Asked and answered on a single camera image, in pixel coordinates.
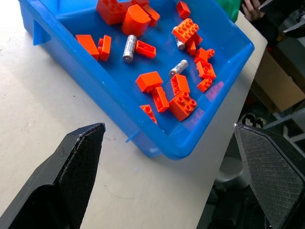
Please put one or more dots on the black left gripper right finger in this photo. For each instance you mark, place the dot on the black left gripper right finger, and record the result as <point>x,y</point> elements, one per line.
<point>274,176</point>

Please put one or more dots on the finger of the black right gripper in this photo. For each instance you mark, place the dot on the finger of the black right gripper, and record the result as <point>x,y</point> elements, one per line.
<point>296,29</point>
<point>283,4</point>

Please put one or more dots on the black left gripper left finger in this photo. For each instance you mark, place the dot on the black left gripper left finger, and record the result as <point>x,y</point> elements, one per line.
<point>71,181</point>

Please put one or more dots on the green plastic bin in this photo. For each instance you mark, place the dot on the green plastic bin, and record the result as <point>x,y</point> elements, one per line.
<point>227,9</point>

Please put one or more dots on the brown cardboard box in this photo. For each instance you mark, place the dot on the brown cardboard box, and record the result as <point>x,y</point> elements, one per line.
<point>278,83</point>

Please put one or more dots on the bystander hand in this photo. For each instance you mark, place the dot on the bystander hand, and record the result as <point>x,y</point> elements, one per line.
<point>252,8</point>

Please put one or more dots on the silver robot body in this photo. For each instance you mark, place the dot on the silver robot body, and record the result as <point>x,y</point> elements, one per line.
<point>232,173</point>

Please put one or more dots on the black and white shoe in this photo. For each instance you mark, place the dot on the black and white shoe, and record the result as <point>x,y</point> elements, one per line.
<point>252,119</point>

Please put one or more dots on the orange hollow underside brick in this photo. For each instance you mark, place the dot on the orange hollow underside brick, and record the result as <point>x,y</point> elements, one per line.
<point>179,84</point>
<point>206,69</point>
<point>145,48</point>

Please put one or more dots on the orange eight-stud brick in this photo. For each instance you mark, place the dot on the orange eight-stud brick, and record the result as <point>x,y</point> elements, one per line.
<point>186,29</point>

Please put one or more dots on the orange triangular plastic toy brick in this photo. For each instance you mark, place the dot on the orange triangular plastic toy brick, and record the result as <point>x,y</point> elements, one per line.
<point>149,112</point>

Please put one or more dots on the small orange studded brick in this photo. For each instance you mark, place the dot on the small orange studded brick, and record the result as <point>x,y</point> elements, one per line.
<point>205,85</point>

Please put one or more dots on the silver AA battery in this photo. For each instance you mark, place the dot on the silver AA battery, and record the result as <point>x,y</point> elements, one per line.
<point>180,44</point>
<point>178,68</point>
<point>129,48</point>

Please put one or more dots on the blue plastic bin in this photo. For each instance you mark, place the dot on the blue plastic bin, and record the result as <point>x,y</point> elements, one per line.
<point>124,78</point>

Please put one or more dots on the orange four-stud brick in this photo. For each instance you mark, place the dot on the orange four-stud brick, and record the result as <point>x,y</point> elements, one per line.
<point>182,106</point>

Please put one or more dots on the orange narrow studded brick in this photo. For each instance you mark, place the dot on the orange narrow studded brick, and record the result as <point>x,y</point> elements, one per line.
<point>105,48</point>

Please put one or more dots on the orange rounded block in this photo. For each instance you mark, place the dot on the orange rounded block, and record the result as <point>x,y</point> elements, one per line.
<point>135,21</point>

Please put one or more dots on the large orange studded brick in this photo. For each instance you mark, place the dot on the large orange studded brick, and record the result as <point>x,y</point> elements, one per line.
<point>110,12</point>

